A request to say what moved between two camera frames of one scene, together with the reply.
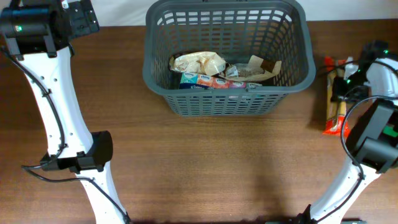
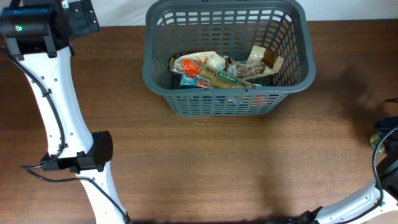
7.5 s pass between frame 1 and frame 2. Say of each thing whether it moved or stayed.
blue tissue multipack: stayed
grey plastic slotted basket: stayed
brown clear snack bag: moved
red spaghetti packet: moved
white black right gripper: moved
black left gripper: stayed
